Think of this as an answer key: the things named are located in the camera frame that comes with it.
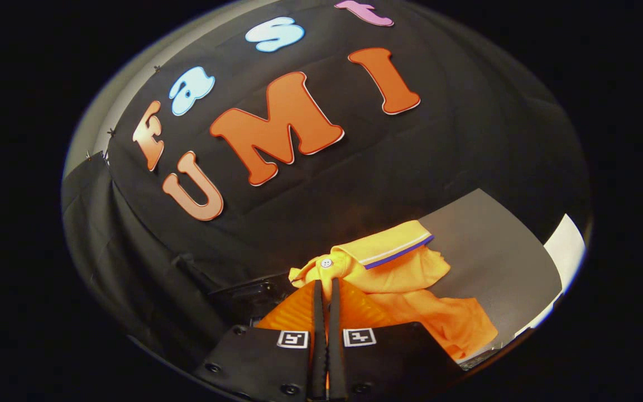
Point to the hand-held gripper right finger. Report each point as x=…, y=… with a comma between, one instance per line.
x=336, y=346

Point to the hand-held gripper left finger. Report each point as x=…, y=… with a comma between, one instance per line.
x=317, y=335

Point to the grey top-load washing machine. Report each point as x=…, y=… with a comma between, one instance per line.
x=254, y=296

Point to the yellow polo shirt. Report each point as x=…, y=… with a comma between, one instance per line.
x=399, y=273

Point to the black backdrop cloth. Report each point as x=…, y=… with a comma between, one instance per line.
x=355, y=167

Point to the row of black cloth clips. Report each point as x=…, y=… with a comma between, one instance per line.
x=111, y=133

